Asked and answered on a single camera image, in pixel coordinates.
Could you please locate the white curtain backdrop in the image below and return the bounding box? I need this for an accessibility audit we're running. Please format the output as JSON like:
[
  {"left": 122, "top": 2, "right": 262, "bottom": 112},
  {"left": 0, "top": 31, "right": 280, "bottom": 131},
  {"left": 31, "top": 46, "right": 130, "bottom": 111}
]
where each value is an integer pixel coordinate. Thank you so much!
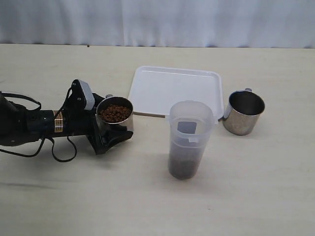
[{"left": 0, "top": 0, "right": 315, "bottom": 48}]

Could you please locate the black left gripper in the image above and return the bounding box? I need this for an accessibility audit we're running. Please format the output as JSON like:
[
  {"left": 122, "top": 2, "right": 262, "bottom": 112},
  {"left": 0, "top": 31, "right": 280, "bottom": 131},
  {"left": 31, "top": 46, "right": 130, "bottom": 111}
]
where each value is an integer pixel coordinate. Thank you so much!
[{"left": 63, "top": 80, "right": 133, "bottom": 155}]

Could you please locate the steel mug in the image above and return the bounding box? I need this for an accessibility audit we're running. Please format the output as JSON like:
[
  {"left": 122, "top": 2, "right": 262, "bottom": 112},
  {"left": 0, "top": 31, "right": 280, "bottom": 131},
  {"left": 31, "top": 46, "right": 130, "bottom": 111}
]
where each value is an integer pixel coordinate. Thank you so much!
[
  {"left": 222, "top": 88, "right": 265, "bottom": 136},
  {"left": 96, "top": 94, "right": 133, "bottom": 132}
]

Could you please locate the clear plastic pitcher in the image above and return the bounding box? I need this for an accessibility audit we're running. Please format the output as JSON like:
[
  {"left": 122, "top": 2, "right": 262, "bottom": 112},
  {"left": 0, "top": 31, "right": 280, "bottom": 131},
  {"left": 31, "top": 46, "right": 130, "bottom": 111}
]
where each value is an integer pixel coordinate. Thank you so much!
[{"left": 168, "top": 101, "right": 217, "bottom": 180}]

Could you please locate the white plastic tray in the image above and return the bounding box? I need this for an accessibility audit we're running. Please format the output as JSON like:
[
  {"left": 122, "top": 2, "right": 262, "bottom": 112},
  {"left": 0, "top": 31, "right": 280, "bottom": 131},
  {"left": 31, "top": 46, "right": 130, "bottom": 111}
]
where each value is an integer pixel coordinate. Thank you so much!
[{"left": 128, "top": 66, "right": 224, "bottom": 119}]

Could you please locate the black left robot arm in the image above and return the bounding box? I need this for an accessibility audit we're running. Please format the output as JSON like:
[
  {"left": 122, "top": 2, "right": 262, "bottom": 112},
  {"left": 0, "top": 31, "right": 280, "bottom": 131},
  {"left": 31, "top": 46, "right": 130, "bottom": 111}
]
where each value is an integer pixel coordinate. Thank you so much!
[{"left": 0, "top": 79, "right": 133, "bottom": 155}]

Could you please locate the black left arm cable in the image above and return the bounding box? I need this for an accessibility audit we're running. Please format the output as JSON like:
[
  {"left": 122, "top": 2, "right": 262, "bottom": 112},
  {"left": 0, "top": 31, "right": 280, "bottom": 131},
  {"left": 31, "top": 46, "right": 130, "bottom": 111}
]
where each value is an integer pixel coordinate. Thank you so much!
[{"left": 0, "top": 91, "right": 79, "bottom": 163}]

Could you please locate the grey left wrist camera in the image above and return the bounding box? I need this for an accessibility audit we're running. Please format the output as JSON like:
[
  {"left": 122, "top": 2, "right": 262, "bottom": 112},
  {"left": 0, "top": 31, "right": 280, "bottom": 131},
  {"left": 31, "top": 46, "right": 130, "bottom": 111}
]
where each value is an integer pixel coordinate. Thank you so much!
[{"left": 79, "top": 80, "right": 95, "bottom": 111}]

